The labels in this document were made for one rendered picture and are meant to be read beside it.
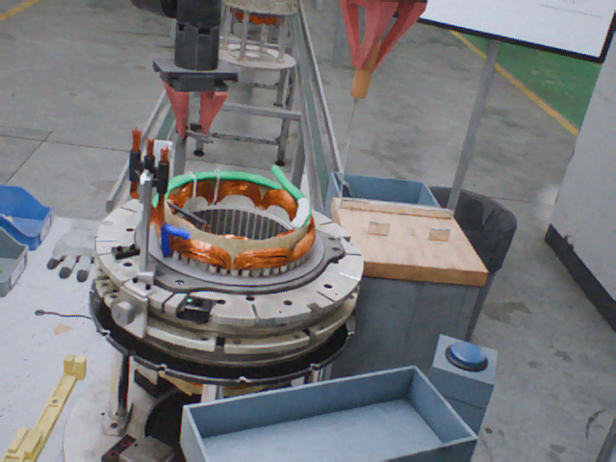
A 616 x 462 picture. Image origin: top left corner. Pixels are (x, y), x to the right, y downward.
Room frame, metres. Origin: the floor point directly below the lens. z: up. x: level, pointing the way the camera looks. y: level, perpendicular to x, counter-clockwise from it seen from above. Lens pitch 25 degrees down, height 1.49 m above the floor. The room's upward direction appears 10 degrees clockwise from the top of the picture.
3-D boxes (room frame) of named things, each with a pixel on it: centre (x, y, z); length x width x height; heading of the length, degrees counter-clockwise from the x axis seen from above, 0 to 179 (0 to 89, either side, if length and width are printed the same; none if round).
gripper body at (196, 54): (0.90, 0.18, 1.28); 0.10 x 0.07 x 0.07; 118
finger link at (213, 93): (0.90, 0.17, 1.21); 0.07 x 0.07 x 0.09; 28
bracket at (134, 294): (0.60, 0.16, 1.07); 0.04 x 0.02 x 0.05; 61
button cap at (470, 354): (0.67, -0.21, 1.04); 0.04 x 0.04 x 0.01
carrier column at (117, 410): (0.73, 0.21, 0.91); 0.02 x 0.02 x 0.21
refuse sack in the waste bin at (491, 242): (2.28, -0.54, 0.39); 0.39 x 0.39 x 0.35
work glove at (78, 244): (1.19, 0.42, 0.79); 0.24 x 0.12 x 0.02; 7
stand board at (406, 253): (0.92, -0.14, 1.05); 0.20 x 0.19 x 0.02; 10
